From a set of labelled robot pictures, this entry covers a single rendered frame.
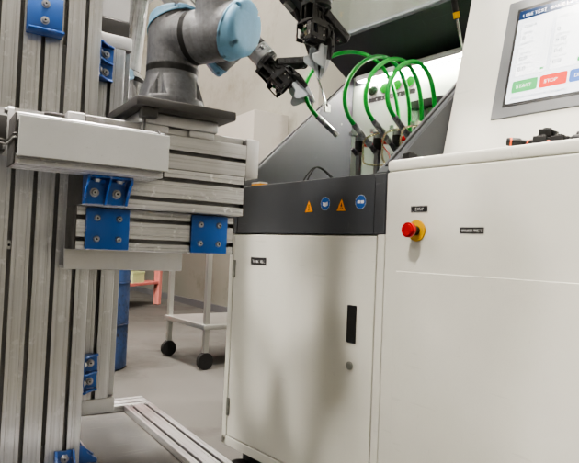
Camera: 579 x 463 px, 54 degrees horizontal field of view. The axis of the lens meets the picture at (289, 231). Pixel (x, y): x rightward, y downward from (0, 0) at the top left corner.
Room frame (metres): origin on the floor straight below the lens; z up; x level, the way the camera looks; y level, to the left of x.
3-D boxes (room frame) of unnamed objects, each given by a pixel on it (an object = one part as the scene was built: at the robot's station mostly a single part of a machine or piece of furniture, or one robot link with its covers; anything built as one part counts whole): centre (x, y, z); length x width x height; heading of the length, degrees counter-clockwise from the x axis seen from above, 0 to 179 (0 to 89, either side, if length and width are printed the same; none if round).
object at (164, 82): (1.29, 0.28, 1.09); 0.15 x 0.15 x 0.10
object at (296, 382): (1.73, -0.02, 0.44); 0.65 x 0.02 x 0.68; 40
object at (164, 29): (1.28, 0.27, 1.20); 0.13 x 0.12 x 0.14; 60
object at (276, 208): (1.74, -0.04, 0.87); 0.62 x 0.04 x 0.16; 40
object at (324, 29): (1.60, -0.05, 1.38); 0.09 x 0.08 x 0.12; 130
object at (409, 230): (1.37, -0.29, 0.80); 0.05 x 0.04 x 0.05; 40
